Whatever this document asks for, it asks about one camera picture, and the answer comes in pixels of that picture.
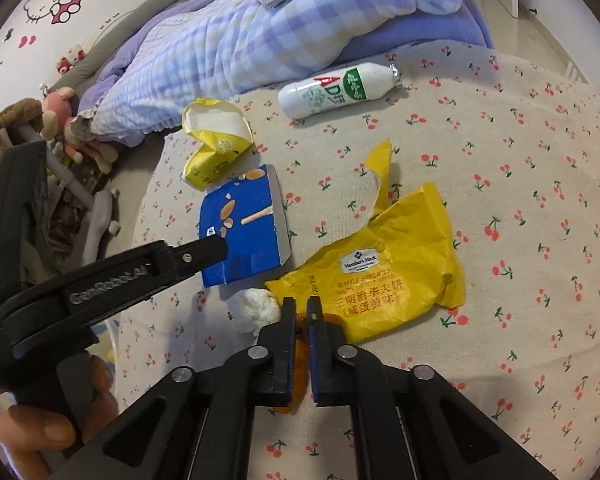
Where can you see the crumpled white tissue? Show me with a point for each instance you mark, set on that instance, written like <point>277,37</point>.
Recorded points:
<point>257,307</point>

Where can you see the white bottle green label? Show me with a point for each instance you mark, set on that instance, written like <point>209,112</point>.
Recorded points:
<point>330,92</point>

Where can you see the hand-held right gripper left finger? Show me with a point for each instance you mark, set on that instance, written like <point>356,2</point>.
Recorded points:
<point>280,355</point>

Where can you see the purple fleece blanket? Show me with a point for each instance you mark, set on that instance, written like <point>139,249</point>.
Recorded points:
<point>430,35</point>

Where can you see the orange snack wrapper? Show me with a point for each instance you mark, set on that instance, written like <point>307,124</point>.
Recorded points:
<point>301,360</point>

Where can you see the pink plush toy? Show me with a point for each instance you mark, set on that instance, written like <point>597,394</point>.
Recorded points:
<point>55,105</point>

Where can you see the large yellow snack wrapper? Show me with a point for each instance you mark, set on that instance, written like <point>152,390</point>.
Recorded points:
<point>405,250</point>

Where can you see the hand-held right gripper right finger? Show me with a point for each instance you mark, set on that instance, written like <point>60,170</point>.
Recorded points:
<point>316,360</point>

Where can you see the person's left hand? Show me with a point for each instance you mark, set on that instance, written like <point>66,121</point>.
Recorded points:
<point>30,430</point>

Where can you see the grey headboard cushion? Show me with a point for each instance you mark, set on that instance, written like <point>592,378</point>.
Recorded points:
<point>155,10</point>

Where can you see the dark blue snack carton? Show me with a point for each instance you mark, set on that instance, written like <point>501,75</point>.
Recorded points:
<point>255,220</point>

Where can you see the lilac plaid duvet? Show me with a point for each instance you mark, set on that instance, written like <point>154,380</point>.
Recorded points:
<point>260,45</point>

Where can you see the cartoon cat wall sticker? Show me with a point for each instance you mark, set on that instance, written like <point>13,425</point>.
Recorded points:
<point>45,5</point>

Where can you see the brown blanket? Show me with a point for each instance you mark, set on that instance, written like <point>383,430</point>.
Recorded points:
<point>10,115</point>

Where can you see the grey baby stroller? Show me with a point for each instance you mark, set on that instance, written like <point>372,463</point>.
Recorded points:
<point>102,210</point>

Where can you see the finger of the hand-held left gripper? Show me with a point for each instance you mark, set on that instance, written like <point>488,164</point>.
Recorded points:
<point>200,255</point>
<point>20,210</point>

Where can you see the crumpled yellow wrapper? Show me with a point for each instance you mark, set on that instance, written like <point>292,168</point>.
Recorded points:
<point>205,170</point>

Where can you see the small red white plush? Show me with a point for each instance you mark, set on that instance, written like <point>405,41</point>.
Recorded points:
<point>70,60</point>

